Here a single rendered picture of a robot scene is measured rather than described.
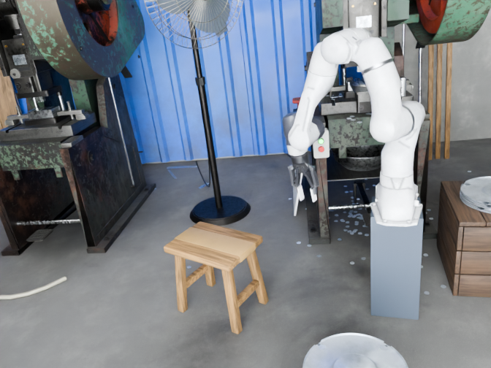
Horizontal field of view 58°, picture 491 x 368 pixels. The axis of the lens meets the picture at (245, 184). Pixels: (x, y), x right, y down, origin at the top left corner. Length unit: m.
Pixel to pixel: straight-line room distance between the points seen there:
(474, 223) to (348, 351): 0.77
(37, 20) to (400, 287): 1.89
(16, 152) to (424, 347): 2.19
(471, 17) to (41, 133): 2.19
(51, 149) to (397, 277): 1.84
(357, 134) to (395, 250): 0.71
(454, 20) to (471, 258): 0.99
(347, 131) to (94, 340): 1.48
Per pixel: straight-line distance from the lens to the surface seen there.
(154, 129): 3.78
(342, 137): 2.23
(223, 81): 3.56
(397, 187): 1.64
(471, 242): 1.95
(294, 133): 1.78
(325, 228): 2.35
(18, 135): 2.78
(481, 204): 1.98
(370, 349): 1.44
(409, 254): 1.76
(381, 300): 1.88
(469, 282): 2.05
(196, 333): 1.92
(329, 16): 2.23
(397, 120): 1.54
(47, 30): 2.25
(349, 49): 1.60
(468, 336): 1.91
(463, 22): 2.20
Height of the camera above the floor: 1.24
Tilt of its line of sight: 23 degrees down
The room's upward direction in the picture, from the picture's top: 7 degrees counter-clockwise
